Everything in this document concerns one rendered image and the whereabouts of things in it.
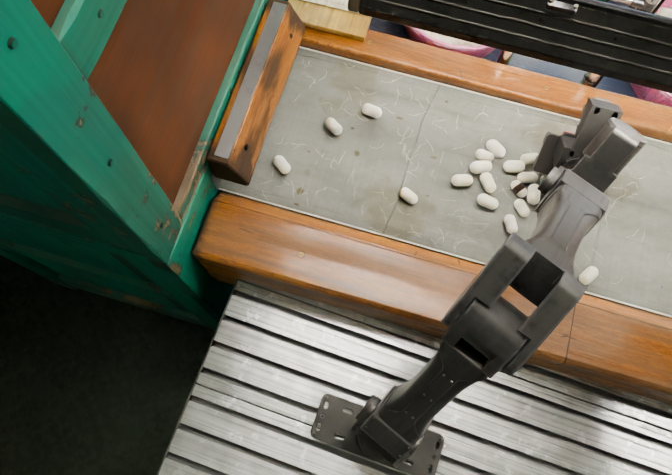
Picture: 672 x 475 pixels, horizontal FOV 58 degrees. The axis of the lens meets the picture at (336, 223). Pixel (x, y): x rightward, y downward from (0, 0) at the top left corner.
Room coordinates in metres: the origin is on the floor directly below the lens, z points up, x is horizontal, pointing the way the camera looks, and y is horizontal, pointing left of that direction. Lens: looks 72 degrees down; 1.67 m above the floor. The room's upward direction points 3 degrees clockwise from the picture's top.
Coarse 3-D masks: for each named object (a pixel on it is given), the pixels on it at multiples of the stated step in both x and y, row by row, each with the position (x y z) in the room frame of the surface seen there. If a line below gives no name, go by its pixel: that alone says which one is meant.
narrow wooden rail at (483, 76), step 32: (320, 32) 0.65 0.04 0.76; (384, 64) 0.60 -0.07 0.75; (416, 64) 0.59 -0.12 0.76; (448, 64) 0.60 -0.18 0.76; (480, 64) 0.60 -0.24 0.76; (512, 96) 0.55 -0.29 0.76; (544, 96) 0.54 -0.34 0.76; (576, 96) 0.55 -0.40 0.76; (608, 96) 0.55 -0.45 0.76; (640, 128) 0.50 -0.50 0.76
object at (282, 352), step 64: (256, 320) 0.15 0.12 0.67; (320, 320) 0.16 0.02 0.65; (256, 384) 0.05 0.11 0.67; (320, 384) 0.06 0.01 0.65; (384, 384) 0.06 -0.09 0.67; (512, 384) 0.07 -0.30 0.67; (576, 384) 0.08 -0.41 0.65; (192, 448) -0.05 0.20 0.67; (256, 448) -0.04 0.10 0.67; (320, 448) -0.04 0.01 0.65; (448, 448) -0.03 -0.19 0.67; (512, 448) -0.02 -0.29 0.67; (576, 448) -0.02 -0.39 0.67; (640, 448) -0.01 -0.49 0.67
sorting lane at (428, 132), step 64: (320, 64) 0.60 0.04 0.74; (320, 128) 0.48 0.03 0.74; (384, 128) 0.48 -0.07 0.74; (448, 128) 0.49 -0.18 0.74; (512, 128) 0.49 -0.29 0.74; (256, 192) 0.35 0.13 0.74; (320, 192) 0.36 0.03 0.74; (384, 192) 0.36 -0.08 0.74; (448, 192) 0.37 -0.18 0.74; (512, 192) 0.38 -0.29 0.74; (640, 192) 0.39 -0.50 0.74; (576, 256) 0.27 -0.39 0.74; (640, 256) 0.28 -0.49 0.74
